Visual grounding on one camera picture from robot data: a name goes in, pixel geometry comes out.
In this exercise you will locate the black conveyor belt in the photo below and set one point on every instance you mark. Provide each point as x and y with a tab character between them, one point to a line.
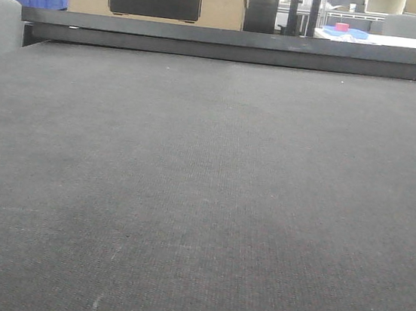
134	181

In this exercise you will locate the black tall box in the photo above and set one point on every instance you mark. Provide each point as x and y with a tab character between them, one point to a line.
260	16

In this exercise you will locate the blue flat tray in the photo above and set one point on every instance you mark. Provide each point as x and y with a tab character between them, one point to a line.
355	33

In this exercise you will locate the pink tape roll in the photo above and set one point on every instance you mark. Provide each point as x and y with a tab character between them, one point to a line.
341	27

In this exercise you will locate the white background table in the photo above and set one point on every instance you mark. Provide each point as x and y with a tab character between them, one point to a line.
383	40

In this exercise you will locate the black conveyor side rail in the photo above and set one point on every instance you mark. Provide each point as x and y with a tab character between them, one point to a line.
219	44

